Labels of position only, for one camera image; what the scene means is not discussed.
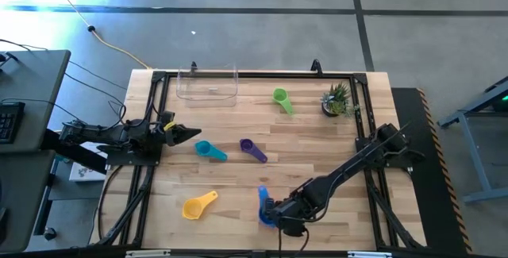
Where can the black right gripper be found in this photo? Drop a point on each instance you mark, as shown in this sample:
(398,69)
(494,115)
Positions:
(289,209)

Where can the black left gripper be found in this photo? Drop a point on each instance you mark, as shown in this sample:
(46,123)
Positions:
(174,135)

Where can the blue measuring cup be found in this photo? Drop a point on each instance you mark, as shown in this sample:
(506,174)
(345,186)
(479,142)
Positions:
(262,192)

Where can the teal measuring cup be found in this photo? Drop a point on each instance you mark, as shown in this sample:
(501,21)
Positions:
(204,148)

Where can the clear plastic basket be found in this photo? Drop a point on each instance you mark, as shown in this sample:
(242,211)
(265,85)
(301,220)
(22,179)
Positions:
(206,87)

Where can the purple measuring cup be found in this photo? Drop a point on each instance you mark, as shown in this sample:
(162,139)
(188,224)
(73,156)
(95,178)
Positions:
(252,149)

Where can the yellow measuring cup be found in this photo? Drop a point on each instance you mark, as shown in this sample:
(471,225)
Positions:
(193,209)

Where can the green measuring cup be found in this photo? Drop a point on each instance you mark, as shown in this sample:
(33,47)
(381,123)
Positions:
(282,97)

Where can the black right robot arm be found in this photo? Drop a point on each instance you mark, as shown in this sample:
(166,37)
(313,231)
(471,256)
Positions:
(357,162)

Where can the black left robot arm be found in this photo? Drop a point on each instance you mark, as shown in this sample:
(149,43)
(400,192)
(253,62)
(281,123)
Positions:
(115,133)

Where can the yellow tag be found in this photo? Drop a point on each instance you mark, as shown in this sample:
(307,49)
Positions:
(170,125)

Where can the black clamp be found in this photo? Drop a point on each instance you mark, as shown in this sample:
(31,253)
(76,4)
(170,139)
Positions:
(316,67)
(193,67)

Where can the white booklet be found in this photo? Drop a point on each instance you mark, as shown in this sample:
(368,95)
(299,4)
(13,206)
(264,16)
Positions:
(83,172)

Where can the potted succulent plant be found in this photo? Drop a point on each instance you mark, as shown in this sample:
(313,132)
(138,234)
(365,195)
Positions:
(336,101)

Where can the dark grey desk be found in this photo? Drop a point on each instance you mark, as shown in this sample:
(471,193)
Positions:
(31,83)

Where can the black hazard striped mat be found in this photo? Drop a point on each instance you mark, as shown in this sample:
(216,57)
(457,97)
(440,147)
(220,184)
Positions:
(428,139)

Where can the black keyboard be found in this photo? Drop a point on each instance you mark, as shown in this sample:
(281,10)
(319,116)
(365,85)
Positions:
(10,121)

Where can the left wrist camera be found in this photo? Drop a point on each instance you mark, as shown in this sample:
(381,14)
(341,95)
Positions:
(167,117)

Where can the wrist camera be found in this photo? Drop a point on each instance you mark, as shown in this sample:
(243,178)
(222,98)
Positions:
(167,117)
(294,228)

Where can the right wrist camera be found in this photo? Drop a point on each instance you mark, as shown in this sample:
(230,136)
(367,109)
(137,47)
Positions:
(294,228)

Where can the black metal rig frame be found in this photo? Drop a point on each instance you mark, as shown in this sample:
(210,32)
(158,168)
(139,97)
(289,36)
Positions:
(258,75)

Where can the silver metal bracket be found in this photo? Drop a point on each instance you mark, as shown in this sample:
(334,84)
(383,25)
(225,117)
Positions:
(147,254)
(369,255)

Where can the blue-grey metal table frame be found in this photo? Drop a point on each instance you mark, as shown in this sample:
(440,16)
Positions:
(474,159)

